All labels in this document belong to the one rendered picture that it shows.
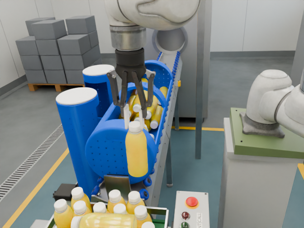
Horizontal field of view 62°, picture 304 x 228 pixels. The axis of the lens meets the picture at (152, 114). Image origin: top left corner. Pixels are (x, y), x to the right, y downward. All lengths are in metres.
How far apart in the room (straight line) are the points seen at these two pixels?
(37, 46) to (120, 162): 4.00
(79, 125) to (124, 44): 1.21
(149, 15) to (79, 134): 1.43
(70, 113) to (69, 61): 2.94
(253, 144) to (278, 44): 5.15
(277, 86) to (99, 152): 0.77
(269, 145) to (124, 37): 0.82
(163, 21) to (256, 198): 1.12
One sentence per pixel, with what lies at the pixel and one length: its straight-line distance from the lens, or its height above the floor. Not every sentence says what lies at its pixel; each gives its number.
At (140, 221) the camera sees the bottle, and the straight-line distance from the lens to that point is 0.85.
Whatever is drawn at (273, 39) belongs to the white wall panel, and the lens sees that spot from 6.20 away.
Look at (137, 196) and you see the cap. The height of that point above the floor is 1.08.
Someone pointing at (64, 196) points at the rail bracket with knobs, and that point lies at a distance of 1.07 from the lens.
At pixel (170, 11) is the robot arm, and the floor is 1.66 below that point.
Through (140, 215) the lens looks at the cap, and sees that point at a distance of 0.83.
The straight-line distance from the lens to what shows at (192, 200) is 0.82.
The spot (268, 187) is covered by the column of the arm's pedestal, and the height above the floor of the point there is 0.80.
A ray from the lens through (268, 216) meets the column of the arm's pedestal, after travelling 1.52.
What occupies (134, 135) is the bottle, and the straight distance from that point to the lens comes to 0.75.
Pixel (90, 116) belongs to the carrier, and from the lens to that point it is 1.77.
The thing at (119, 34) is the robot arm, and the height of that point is 1.60.
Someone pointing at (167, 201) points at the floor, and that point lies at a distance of 2.33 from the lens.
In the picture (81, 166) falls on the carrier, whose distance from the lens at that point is 1.99.
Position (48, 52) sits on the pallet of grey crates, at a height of 0.72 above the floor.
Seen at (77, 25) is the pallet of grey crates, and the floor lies 1.08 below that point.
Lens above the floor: 1.71
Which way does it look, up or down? 28 degrees down
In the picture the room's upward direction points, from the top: 4 degrees counter-clockwise
